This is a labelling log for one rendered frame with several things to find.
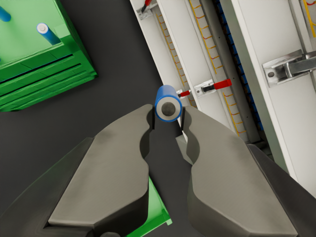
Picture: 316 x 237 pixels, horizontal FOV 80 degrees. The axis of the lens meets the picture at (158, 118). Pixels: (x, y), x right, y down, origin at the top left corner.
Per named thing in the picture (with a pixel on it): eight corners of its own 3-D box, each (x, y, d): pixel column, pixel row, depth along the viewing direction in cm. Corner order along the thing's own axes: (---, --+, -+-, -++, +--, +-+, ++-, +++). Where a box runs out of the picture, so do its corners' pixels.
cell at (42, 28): (52, 48, 37) (39, 35, 31) (48, 39, 37) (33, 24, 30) (62, 44, 37) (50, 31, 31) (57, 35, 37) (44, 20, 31)
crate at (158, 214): (85, 172, 70) (81, 180, 63) (134, 146, 73) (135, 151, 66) (122, 238, 74) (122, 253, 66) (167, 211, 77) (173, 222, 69)
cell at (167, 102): (169, 106, 19) (172, 128, 12) (153, 97, 18) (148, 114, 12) (179, 90, 18) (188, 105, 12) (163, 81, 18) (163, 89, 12)
